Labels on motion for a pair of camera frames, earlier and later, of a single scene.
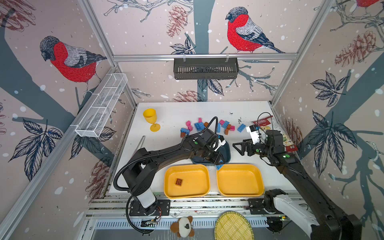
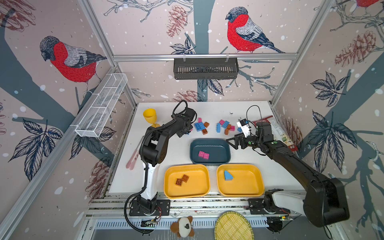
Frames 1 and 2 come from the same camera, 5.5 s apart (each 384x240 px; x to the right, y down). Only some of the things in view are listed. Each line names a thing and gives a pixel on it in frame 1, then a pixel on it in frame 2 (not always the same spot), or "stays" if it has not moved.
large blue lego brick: x=199 y=126 stays
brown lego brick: x=179 y=181 stays
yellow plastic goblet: x=150 y=115 stays
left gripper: x=217 y=158 to x=181 y=133
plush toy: x=183 y=227 stays
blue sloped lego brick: x=219 y=166 to x=227 y=176
